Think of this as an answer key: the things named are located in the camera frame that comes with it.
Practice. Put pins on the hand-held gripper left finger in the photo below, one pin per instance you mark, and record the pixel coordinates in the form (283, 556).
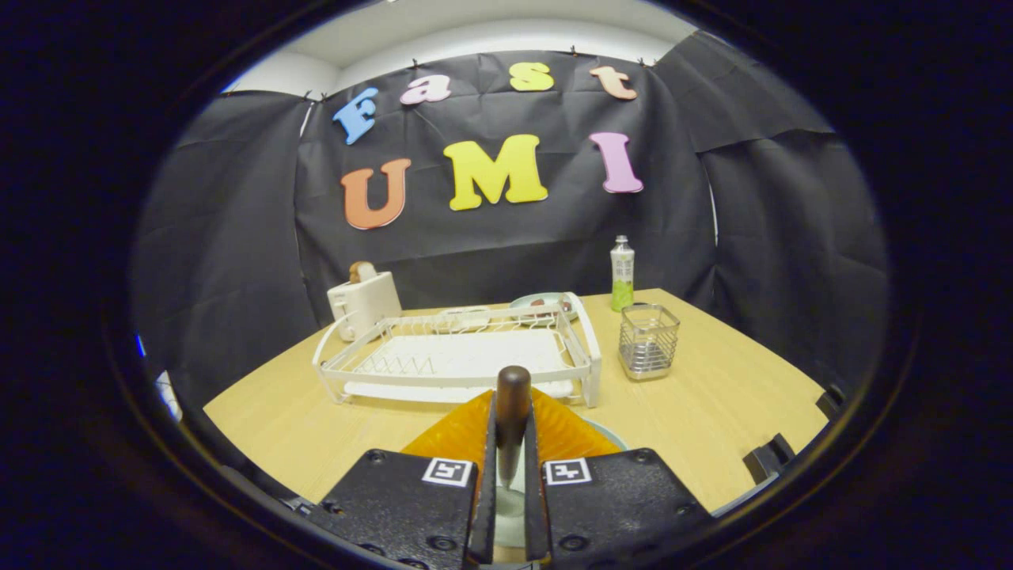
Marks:
(404, 507)

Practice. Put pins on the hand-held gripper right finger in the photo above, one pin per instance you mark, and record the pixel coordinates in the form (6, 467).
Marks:
(617, 507)

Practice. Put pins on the white divided sauce dish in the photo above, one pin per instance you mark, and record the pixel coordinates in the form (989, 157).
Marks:
(463, 311)

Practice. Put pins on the pale green plate with food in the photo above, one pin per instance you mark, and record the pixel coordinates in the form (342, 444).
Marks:
(524, 301)

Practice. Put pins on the black table clamp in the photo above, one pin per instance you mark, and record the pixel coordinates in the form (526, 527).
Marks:
(829, 402)
(768, 457)

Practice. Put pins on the white toaster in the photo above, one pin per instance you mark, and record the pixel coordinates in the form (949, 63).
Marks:
(364, 305)

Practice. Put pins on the brown food piece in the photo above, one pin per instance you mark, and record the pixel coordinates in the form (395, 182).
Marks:
(540, 304)

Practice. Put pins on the green drink bottle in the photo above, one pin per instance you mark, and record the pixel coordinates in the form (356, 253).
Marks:
(622, 273)

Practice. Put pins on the brown bread slice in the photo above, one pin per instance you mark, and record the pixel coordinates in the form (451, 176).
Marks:
(362, 271)

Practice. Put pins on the computer monitor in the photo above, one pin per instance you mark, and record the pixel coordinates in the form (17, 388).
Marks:
(140, 346)

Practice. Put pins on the black backdrop cloth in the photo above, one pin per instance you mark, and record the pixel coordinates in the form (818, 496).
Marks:
(237, 237)

